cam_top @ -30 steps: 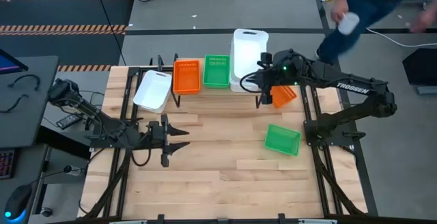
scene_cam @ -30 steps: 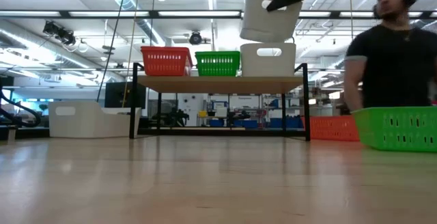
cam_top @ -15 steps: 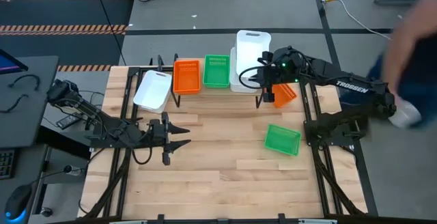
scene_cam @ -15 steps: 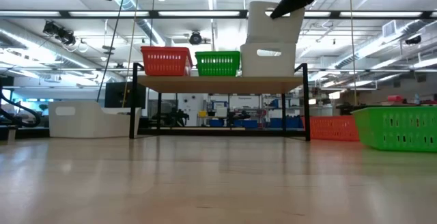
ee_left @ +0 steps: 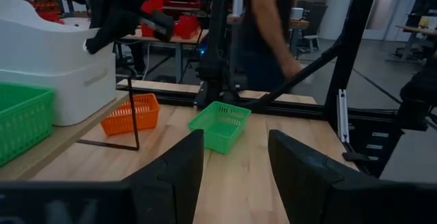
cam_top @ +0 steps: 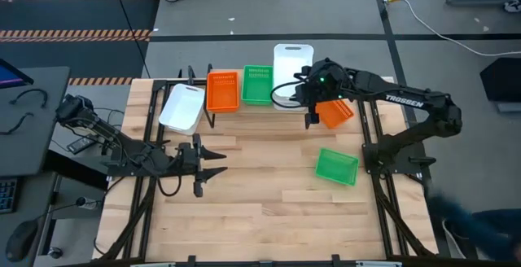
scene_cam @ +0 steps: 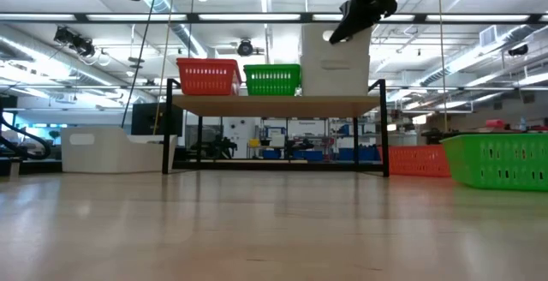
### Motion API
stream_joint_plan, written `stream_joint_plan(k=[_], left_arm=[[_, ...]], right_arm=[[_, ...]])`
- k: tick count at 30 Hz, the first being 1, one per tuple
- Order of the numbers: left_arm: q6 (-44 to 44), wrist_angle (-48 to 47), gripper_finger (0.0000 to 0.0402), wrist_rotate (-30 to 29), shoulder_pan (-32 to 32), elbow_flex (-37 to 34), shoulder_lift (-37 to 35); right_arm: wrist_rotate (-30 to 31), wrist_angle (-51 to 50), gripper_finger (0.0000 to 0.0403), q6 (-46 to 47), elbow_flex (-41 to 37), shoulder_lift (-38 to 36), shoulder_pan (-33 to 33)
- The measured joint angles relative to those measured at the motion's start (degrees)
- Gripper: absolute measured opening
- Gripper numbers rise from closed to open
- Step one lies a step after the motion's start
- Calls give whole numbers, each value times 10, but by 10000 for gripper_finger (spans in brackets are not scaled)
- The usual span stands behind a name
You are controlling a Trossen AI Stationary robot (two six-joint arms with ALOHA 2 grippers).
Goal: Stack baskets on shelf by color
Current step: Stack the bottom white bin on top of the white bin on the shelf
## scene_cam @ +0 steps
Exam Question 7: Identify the green plastic basket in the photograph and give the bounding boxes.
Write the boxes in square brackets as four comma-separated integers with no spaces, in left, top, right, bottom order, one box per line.
[243,64,302,97]
[439,132,548,192]
[242,63,302,70]

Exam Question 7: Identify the wooden shelf black metal legs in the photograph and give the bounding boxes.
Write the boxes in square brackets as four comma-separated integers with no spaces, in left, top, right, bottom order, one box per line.
[161,78,390,178]

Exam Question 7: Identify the white ceiling vent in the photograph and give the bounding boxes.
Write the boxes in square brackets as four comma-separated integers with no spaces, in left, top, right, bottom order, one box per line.
[479,24,498,49]

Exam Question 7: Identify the white background cabinet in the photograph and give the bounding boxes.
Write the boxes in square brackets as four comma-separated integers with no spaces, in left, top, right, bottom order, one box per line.
[222,117,258,158]

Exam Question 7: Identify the black background machine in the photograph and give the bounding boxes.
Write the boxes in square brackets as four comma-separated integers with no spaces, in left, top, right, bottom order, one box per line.
[188,135,239,160]

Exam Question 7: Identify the black cabinet box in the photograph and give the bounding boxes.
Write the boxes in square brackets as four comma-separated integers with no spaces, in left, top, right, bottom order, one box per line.
[131,102,184,137]

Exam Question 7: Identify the black ceiling lamp cluster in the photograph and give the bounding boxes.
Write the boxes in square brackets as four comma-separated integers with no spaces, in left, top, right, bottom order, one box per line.
[53,26,96,58]

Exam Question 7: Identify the tan hanging rope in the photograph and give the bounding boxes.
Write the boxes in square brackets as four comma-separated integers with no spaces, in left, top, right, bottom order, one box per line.
[437,0,449,133]
[154,0,176,123]

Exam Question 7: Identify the overhead frame light bar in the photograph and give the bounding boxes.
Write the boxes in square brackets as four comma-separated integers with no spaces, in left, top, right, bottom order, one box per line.
[0,12,548,24]

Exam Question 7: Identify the silver ceiling air duct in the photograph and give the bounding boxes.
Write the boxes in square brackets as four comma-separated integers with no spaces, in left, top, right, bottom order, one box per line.
[123,0,211,62]

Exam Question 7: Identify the black hanging cable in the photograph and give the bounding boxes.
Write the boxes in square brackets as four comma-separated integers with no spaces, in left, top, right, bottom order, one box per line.
[121,0,163,129]

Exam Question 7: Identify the black arm cable loom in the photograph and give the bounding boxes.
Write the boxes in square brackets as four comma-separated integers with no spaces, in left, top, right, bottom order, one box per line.
[0,108,53,162]

